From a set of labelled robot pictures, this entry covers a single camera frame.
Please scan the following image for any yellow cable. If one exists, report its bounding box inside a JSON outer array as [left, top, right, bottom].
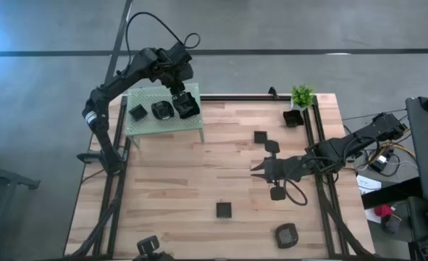
[[369, 141, 417, 162]]

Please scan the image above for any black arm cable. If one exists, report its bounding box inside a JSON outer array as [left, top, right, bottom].
[[125, 11, 201, 73], [283, 176, 309, 207]]

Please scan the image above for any black floor tape strip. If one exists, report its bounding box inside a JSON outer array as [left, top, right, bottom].
[[104, 0, 134, 86], [0, 49, 428, 57]]

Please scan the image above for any small grey power box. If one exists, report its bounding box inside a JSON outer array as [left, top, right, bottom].
[[371, 154, 390, 172]]

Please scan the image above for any white paper sheet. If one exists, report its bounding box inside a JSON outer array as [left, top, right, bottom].
[[356, 174, 383, 196]]

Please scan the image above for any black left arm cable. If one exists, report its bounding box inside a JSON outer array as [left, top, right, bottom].
[[125, 11, 201, 73]]

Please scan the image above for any small square black plate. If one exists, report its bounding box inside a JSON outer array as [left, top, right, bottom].
[[253, 130, 269, 145], [127, 104, 149, 123]]

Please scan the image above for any red rounded object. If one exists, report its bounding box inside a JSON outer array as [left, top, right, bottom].
[[374, 204, 395, 218]]

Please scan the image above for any green plant in white pot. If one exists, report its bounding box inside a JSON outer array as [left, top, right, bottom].
[[289, 83, 316, 112]]

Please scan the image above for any dark grey desk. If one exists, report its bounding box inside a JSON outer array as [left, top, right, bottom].
[[405, 96, 428, 203]]

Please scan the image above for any dark grey lump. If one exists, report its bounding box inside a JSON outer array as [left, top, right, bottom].
[[382, 215, 403, 235]]

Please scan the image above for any thin grey cable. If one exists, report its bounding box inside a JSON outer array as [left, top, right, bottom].
[[342, 107, 407, 123]]

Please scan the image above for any black rounded plate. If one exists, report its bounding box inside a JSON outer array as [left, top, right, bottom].
[[150, 100, 175, 121], [274, 223, 300, 249]]

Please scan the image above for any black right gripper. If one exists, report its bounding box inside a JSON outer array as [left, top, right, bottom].
[[250, 139, 314, 202]]

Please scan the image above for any black side table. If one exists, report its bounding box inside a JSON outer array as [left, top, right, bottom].
[[407, 195, 428, 242]]

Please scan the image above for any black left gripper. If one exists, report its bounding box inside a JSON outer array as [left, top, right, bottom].
[[159, 43, 195, 104]]

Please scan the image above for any small black cube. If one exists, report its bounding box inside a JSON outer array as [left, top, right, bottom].
[[215, 202, 233, 219]]

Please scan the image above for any green perforated metal shelf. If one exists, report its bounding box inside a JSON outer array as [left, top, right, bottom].
[[125, 82, 206, 148]]

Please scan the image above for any black flared square plate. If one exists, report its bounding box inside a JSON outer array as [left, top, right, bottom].
[[172, 91, 201, 120], [282, 109, 305, 128]]

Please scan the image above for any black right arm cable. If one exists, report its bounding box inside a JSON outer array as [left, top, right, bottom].
[[283, 176, 309, 207]]

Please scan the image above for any black metal stand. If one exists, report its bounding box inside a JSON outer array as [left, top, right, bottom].
[[0, 144, 41, 261]]

